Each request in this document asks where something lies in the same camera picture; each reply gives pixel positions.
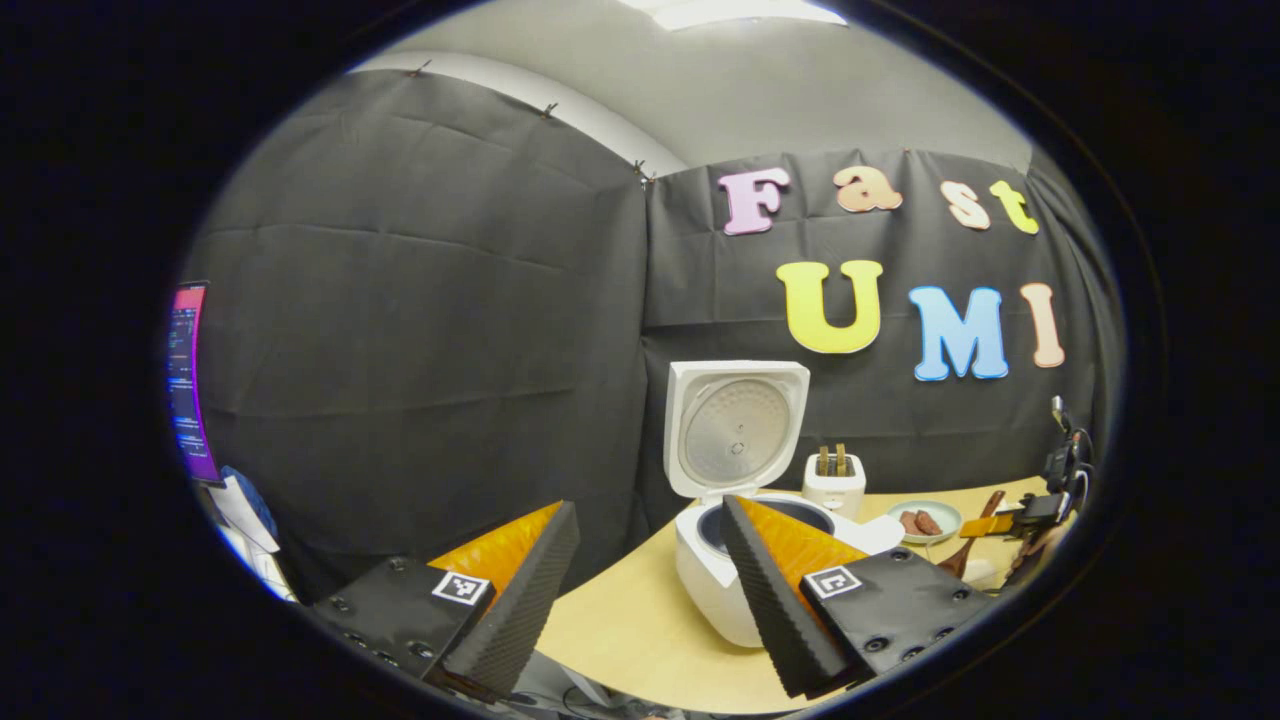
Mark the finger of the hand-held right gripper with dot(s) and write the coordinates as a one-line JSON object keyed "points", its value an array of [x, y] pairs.
{"points": [[1035, 510]]}

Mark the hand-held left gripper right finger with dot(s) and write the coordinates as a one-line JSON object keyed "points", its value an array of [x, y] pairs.
{"points": [[770, 610]]}

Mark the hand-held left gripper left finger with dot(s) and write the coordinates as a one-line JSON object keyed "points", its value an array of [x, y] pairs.
{"points": [[530, 610]]}

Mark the brown wooden spoon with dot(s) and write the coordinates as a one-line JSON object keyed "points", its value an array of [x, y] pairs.
{"points": [[955, 560]]}

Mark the white rice cooker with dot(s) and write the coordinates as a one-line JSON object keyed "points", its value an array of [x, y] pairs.
{"points": [[735, 440]]}

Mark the light green plate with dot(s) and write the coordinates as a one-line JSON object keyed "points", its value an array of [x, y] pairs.
{"points": [[948, 515]]}

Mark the brown meat pieces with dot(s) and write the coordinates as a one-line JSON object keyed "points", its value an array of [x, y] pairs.
{"points": [[920, 523]]}

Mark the white toaster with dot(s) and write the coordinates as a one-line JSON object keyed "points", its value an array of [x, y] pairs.
{"points": [[835, 495]]}

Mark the brown bread slice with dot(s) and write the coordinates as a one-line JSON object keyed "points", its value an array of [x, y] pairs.
{"points": [[833, 460]]}

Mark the white papers pile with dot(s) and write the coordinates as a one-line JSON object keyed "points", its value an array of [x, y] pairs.
{"points": [[245, 520]]}

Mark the computer monitor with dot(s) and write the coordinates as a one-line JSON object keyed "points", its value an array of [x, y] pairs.
{"points": [[190, 390]]}

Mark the ceiling light panel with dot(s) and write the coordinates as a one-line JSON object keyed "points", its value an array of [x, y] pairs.
{"points": [[730, 10]]}

